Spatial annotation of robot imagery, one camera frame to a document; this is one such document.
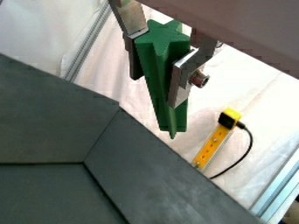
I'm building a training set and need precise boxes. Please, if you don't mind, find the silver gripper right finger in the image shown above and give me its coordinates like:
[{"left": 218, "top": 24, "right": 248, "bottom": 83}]
[{"left": 166, "top": 28, "right": 217, "bottom": 109}]

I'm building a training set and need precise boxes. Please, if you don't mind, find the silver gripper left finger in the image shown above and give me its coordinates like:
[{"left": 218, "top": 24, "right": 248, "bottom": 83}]
[{"left": 108, "top": 0, "right": 148, "bottom": 80}]

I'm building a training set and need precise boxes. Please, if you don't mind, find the green star-shaped prism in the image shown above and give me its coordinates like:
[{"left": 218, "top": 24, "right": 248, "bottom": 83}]
[{"left": 134, "top": 19, "right": 190, "bottom": 138}]

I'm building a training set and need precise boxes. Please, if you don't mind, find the yellow black sensor bar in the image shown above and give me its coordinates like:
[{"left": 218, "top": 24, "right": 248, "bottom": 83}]
[{"left": 190, "top": 108, "right": 241, "bottom": 172}]

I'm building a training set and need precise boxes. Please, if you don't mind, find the aluminium frame rail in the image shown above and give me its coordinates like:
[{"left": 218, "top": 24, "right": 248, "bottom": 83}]
[
  {"left": 249, "top": 149, "right": 299, "bottom": 223},
  {"left": 59, "top": 0, "right": 112, "bottom": 82}
]

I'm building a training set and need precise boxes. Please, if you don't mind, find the black sensor cable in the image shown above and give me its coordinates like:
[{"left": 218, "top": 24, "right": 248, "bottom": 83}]
[{"left": 208, "top": 122, "right": 254, "bottom": 179}]

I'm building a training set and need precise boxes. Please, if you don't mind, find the aluminium frame rail right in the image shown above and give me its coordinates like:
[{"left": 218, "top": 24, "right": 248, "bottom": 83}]
[{"left": 249, "top": 149, "right": 299, "bottom": 223}]

